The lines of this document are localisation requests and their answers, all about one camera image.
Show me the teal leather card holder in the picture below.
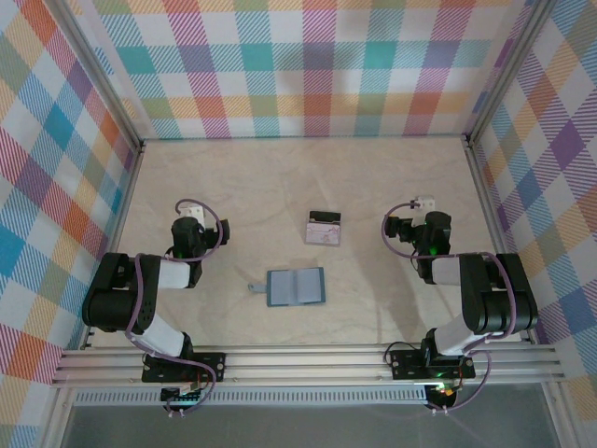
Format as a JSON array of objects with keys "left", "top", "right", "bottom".
[{"left": 247, "top": 267, "right": 326, "bottom": 309}]

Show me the right circuit board with LED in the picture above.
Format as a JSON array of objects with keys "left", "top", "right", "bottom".
[{"left": 428, "top": 382, "right": 461, "bottom": 402}]

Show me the left green circuit board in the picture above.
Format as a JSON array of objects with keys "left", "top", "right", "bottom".
[{"left": 160, "top": 382, "right": 206, "bottom": 405}]

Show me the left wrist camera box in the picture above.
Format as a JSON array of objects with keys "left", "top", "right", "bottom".
[{"left": 181, "top": 201, "right": 207, "bottom": 224}]

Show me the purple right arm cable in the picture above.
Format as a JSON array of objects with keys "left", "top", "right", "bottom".
[{"left": 382, "top": 200, "right": 521, "bottom": 414}]

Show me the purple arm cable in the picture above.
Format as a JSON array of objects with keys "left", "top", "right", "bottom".
[
  {"left": 125, "top": 195, "right": 223, "bottom": 419},
  {"left": 382, "top": 200, "right": 521, "bottom": 414}
]

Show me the aluminium table side rail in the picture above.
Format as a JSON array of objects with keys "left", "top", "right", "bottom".
[
  {"left": 464, "top": 137, "right": 535, "bottom": 346},
  {"left": 81, "top": 142, "right": 146, "bottom": 351}
]

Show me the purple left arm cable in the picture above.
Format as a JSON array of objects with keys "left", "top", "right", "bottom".
[{"left": 125, "top": 195, "right": 223, "bottom": 419}]

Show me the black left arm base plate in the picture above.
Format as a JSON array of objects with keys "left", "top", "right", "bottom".
[{"left": 142, "top": 352, "right": 227, "bottom": 385}]

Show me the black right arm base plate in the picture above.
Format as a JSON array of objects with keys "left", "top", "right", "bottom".
[{"left": 389, "top": 347, "right": 477, "bottom": 382}]

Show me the aluminium mounting rail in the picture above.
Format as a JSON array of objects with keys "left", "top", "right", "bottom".
[{"left": 50, "top": 344, "right": 565, "bottom": 388}]

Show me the aluminium frame post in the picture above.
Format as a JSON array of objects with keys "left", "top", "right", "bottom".
[
  {"left": 465, "top": 0, "right": 559, "bottom": 146},
  {"left": 46, "top": 0, "right": 146, "bottom": 150}
]

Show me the slotted grey cable duct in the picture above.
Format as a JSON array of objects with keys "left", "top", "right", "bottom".
[{"left": 74, "top": 389, "right": 430, "bottom": 406}]

